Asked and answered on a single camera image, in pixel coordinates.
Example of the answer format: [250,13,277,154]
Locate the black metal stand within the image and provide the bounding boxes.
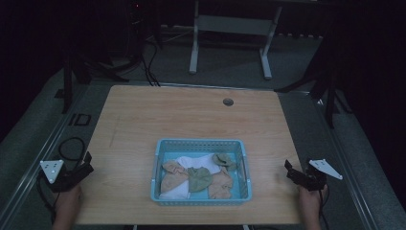
[274,18,353,130]
[54,37,143,115]

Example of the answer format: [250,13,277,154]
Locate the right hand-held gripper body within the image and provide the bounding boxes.
[295,158,344,193]

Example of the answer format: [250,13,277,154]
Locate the peach sock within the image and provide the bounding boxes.
[160,160,190,194]
[208,168,235,200]

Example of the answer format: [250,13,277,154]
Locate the aluminium floor rail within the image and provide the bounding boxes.
[277,90,382,230]
[0,83,92,224]

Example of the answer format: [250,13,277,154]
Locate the person's left hand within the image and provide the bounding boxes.
[53,184,83,221]

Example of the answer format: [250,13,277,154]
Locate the green sock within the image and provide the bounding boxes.
[187,166,214,194]
[212,152,237,173]

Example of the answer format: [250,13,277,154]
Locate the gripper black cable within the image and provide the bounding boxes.
[35,172,60,224]
[317,187,331,230]

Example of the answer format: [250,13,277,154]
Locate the white metal desk frame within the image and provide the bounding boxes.
[188,0,283,81]

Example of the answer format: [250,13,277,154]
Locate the person's right hand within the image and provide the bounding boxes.
[298,183,329,219]

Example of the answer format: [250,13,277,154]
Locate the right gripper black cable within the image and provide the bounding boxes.
[317,187,331,230]

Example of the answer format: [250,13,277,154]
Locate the black floor bracket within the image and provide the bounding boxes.
[67,112,93,127]

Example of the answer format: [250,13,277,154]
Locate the black hanging cables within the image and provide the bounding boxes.
[139,37,161,88]

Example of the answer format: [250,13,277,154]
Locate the white sock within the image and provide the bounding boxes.
[158,153,225,201]

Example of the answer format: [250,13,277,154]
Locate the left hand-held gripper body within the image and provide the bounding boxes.
[39,159,87,194]

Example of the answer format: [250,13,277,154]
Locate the black floor cable loop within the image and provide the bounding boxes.
[57,136,87,163]

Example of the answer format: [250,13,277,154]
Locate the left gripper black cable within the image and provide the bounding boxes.
[35,172,60,224]

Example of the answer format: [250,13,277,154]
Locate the blue plastic basket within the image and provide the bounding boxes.
[149,137,254,207]

